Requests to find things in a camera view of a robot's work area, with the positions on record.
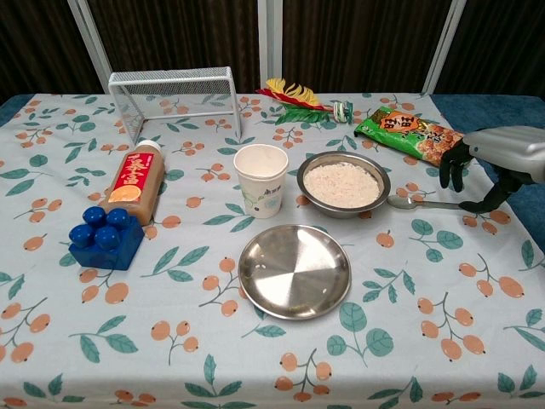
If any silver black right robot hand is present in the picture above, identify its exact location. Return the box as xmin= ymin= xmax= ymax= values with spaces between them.
xmin=438 ymin=126 xmax=545 ymax=214

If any metal spoon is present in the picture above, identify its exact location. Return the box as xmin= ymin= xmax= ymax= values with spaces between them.
xmin=386 ymin=194 xmax=463 ymax=212

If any white rice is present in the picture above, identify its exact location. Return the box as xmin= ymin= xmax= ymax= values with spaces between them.
xmin=302 ymin=163 xmax=382 ymax=209

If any steel bowl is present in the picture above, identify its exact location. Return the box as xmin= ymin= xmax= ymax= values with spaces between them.
xmin=296 ymin=150 xmax=392 ymax=220

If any white paper cup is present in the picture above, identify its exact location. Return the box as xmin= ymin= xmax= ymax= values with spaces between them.
xmin=232 ymin=144 xmax=290 ymax=220

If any green snack bag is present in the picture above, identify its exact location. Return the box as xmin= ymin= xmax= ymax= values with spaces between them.
xmin=353 ymin=106 xmax=468 ymax=167

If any colourful feather shuttlecock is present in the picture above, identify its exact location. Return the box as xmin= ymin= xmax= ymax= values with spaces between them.
xmin=255 ymin=78 xmax=354 ymax=128

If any round steel plate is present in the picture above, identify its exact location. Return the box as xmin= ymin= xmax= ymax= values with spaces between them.
xmin=237 ymin=224 xmax=353 ymax=321

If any brown drink bottle red label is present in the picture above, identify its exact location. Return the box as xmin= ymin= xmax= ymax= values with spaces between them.
xmin=97 ymin=139 xmax=169 ymax=227

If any floral printed tablecloth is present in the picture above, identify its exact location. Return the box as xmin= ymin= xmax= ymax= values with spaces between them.
xmin=0 ymin=91 xmax=545 ymax=409

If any blue toy building block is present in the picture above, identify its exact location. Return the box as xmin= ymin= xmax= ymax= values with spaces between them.
xmin=68 ymin=206 xmax=146 ymax=271

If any white wire mesh rack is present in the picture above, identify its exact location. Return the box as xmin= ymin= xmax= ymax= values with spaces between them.
xmin=106 ymin=66 xmax=243 ymax=146

